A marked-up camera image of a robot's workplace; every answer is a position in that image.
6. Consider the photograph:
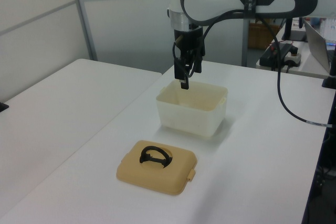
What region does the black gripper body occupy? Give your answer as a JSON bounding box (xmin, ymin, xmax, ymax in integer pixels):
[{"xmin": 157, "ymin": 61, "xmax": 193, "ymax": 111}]
[{"xmin": 173, "ymin": 27, "xmax": 205, "ymax": 61}]

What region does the tan case lid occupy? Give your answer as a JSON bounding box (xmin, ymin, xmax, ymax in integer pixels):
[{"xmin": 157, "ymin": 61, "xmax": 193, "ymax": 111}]
[{"xmin": 116, "ymin": 140, "xmax": 198, "ymax": 197}]

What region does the white plastic tool case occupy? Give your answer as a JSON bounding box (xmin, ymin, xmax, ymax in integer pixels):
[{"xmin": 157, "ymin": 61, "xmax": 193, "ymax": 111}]
[{"xmin": 155, "ymin": 80, "xmax": 228, "ymax": 139}]

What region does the brown cardboard box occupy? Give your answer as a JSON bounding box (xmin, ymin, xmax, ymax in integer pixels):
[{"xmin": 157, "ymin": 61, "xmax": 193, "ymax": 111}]
[{"xmin": 248, "ymin": 22, "xmax": 281, "ymax": 50}]

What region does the black power strip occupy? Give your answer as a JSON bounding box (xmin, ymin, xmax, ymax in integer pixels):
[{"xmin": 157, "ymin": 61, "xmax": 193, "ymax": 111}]
[{"xmin": 259, "ymin": 42, "xmax": 292, "ymax": 70}]

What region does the grey emergency stop button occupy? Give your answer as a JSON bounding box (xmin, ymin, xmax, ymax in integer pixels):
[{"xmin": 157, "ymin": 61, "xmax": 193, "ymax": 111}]
[{"xmin": 285, "ymin": 47, "xmax": 303, "ymax": 68}]

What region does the black monitor stand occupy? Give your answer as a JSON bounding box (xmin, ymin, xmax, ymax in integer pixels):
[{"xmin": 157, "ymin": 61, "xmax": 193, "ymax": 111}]
[{"xmin": 281, "ymin": 18, "xmax": 308, "ymax": 43}]

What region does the white side desk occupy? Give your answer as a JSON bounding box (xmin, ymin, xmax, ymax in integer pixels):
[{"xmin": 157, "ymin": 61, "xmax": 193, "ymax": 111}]
[{"xmin": 256, "ymin": 26, "xmax": 336, "ymax": 80}]

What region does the grey laptop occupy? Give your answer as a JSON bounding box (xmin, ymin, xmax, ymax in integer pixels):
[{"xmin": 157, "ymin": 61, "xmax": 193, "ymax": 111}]
[{"xmin": 303, "ymin": 18, "xmax": 332, "ymax": 74}]

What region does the grey partition post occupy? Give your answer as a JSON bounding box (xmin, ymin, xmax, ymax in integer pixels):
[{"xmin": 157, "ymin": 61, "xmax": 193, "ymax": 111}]
[
  {"xmin": 69, "ymin": 0, "xmax": 98, "ymax": 61},
  {"xmin": 240, "ymin": 18, "xmax": 250, "ymax": 67}
]

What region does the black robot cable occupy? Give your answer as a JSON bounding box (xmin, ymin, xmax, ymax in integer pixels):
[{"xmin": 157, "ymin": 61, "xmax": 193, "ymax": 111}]
[{"xmin": 172, "ymin": 8, "xmax": 333, "ymax": 128}]

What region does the black clamp mount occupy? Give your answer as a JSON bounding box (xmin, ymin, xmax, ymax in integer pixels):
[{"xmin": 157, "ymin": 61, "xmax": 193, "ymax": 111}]
[{"xmin": 321, "ymin": 48, "xmax": 336, "ymax": 90}]

